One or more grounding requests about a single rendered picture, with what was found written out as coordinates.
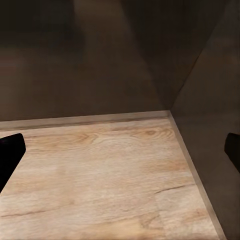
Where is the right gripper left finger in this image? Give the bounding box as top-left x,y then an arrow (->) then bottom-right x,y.
0,133 -> 26,193

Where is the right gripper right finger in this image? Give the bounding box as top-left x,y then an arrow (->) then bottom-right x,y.
224,133 -> 240,173

